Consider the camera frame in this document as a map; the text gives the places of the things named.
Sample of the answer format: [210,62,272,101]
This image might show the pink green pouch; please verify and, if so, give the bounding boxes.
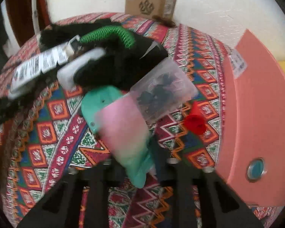
[95,94,153,188]

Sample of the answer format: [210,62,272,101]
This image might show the patterned woven tablecloth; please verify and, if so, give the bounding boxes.
[0,13,231,227]

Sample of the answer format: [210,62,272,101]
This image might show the coral pink storage box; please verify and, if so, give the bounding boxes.
[216,30,285,206]

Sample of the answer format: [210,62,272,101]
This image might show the red small flower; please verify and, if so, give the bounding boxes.
[183,102,207,135]

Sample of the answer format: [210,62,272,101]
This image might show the teal green plastic case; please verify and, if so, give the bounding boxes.
[81,85,123,133]

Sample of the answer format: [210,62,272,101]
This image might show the white small bottle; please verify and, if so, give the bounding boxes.
[57,47,105,91]

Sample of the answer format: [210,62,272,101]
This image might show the clear plastic bag dark items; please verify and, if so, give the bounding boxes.
[130,58,198,123]

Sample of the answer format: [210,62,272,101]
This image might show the printed white leaflet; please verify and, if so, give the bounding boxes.
[10,42,69,93]

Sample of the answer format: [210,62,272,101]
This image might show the black fluffy fabric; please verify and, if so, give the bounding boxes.
[40,19,168,91]

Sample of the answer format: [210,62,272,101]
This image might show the white framed small device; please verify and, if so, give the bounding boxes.
[63,35,82,56]

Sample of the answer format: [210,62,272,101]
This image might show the green bristle brush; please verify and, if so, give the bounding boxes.
[80,25,136,49]

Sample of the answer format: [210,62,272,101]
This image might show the dark red door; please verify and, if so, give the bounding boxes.
[6,0,51,46]

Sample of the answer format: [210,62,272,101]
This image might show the brown cardboard box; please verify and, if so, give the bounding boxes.
[125,0,177,20]

